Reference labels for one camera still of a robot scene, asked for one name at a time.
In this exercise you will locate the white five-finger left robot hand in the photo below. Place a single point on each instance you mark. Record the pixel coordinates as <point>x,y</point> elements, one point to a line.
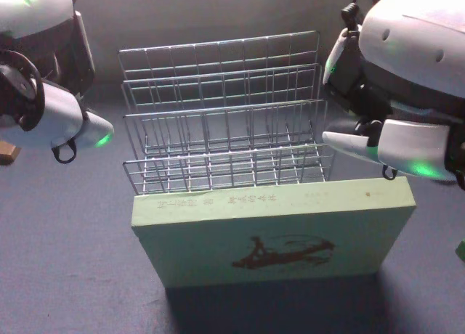
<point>32,7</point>

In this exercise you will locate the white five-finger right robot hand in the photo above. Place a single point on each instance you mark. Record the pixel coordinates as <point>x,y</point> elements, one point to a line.
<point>417,29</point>

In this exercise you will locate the pale green book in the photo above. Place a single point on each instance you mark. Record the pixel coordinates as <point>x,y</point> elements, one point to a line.
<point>269,247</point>

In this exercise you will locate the small wooden block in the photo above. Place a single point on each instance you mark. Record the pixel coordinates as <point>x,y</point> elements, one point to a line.
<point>7,153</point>

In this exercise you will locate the green block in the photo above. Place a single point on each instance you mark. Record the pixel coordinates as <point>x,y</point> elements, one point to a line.
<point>461,251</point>

